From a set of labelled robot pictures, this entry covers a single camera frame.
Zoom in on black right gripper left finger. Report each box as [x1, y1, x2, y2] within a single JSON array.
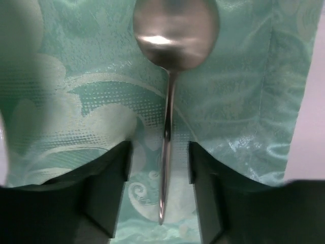
[[1, 141, 133, 243]]

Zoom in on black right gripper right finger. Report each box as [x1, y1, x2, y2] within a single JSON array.
[[188, 142, 324, 243]]

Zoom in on white round plate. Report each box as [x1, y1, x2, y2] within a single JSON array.
[[0, 114, 10, 187]]

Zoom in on silver spoon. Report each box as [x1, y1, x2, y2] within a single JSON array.
[[133, 0, 219, 225]]

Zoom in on green patterned placemat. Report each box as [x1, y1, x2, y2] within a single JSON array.
[[1, 1, 324, 243]]

